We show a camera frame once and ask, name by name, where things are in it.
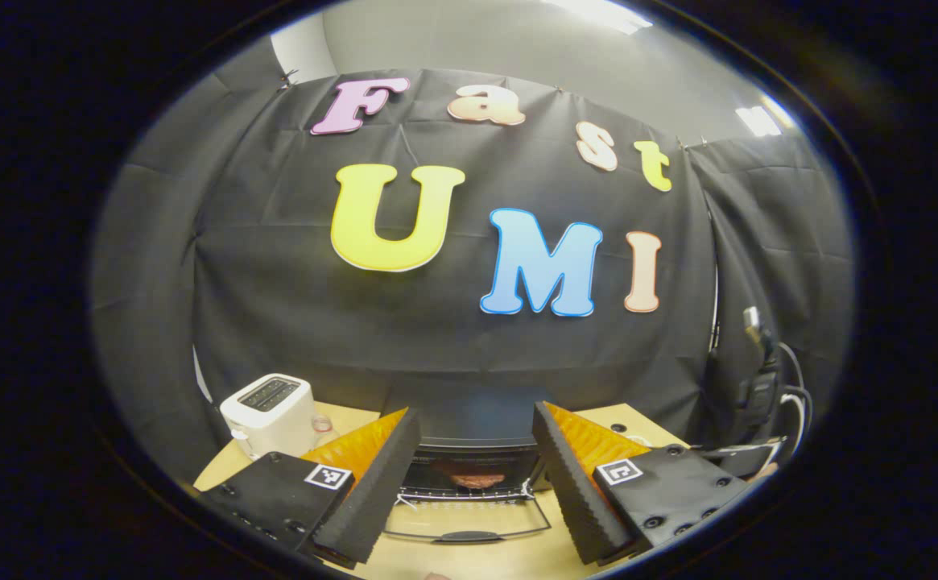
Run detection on red meat piece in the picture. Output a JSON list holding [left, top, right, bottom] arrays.
[[448, 463, 508, 490]]

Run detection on black backdrop cloth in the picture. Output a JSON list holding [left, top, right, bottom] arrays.
[[90, 36, 856, 484]]

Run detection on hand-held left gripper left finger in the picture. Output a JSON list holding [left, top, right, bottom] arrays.
[[195, 407, 422, 566]]

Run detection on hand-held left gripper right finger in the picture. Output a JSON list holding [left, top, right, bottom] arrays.
[[532, 401, 759, 566]]

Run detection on white toaster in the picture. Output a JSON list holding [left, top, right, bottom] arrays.
[[220, 373, 318, 461]]

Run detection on white cable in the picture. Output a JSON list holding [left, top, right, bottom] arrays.
[[779, 387, 813, 464]]

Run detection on black electric oven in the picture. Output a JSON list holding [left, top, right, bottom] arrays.
[[384, 395, 554, 545]]

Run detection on small ceiling light panel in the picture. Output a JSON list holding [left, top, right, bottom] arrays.
[[736, 95, 798, 138]]

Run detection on large ceiling light panel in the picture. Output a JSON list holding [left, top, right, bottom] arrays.
[[549, 0, 655, 35]]

